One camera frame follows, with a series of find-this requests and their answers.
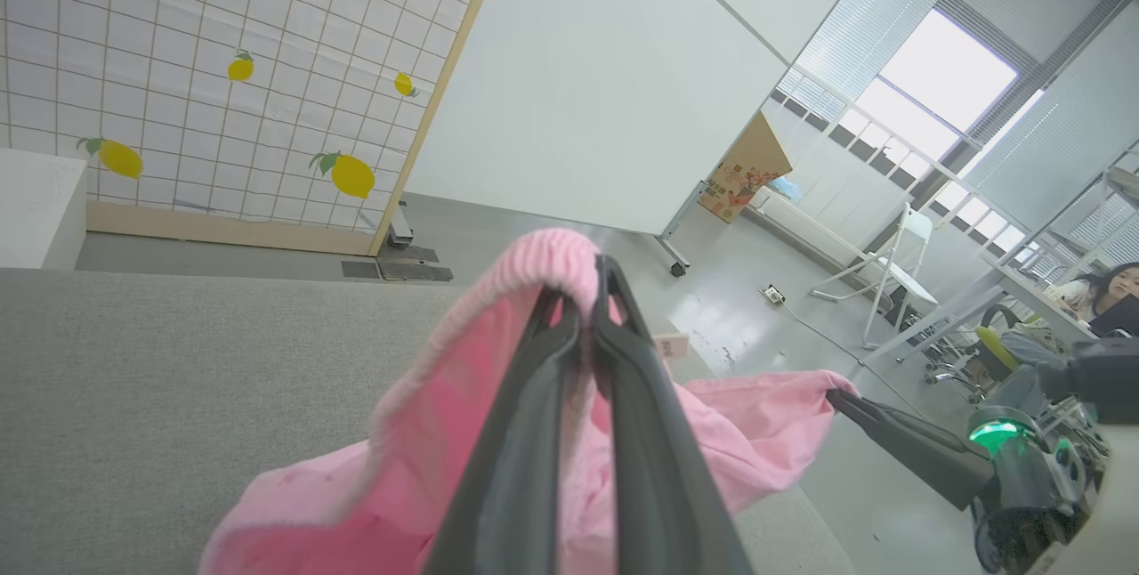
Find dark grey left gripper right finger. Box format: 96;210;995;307
591;255;755;575

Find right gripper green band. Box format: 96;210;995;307
826;389;1113;575

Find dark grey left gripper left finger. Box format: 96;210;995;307
423;288;585;575

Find pink cloth shorts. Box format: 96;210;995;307
200;228;860;575

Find green office chair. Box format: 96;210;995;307
925;304;1044;404

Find white folding chair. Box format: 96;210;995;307
808;204;940;351

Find white desk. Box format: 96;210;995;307
859;255;1100;368

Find metal panel foot plate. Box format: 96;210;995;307
343;201;455;282

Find dark laptop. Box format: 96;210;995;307
1087;294;1139;338

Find seated person with dark hair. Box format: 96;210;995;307
1046;262;1139;327

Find white metal shelf rack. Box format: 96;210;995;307
1037;143;1139;282

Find printed cardboard box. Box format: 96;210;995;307
699;112;795;224

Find grey fabric sofa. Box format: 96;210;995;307
0;268;855;575

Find white rolling partition board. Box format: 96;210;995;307
405;0;788;279

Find lemon print grid panel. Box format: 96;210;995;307
0;0;513;257

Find white box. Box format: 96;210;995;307
0;148;90;271

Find thin floor cable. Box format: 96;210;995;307
779;299;926;417

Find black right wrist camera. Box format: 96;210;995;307
1037;338;1139;425

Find window with white frame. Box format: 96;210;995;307
770;5;1046;242

